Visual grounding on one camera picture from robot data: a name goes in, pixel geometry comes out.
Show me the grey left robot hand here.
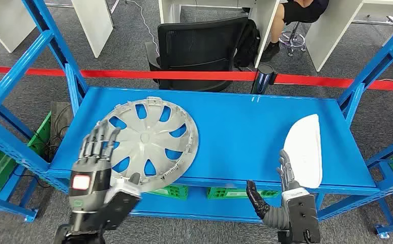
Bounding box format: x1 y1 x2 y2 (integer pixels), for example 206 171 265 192
69 119 142 214

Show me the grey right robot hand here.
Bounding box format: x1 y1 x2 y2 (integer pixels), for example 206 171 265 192
246 149 301 231

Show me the silver wheel hubcap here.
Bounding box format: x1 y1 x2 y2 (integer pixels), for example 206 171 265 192
97 97 200 193

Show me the white curved plastic part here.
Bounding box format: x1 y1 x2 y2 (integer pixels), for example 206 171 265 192
283 113 323 189

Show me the red barrier belt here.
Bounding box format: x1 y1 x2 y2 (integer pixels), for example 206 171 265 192
0 66 393 92

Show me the black backpack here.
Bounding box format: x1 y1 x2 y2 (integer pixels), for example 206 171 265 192
234 18 261 68

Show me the black mesh office chair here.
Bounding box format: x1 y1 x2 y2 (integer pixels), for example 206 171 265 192
144 15 250 93

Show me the person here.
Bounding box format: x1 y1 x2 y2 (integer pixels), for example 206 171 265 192
260 0 330 63

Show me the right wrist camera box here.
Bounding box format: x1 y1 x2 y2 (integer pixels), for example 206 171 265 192
280 188 321 244

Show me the dark chrome barrier post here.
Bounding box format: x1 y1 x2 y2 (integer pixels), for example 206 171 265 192
250 63 278 95

